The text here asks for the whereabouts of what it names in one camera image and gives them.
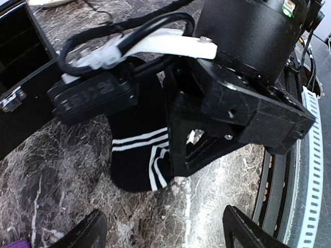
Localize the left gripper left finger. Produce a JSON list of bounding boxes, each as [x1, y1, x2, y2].
[[50, 209, 107, 248]]

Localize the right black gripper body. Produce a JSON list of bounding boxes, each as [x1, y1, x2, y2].
[[164, 58, 315, 154]]

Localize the black display case box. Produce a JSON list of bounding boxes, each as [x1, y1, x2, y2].
[[1, 1, 62, 159]]

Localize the purple orange striped sock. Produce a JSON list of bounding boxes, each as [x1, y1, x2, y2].
[[1, 240, 30, 248]]

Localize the black sock white stripes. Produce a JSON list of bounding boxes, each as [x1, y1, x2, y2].
[[107, 75, 174, 193]]

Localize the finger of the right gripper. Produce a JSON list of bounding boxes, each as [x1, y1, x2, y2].
[[165, 91, 246, 177]]

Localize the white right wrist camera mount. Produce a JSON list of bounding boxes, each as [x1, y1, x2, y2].
[[74, 28, 218, 71]]

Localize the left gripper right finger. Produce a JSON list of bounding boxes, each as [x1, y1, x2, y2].
[[222, 205, 288, 248]]

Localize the white slotted cable duct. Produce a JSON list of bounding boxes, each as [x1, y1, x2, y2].
[[297, 87, 323, 247]]

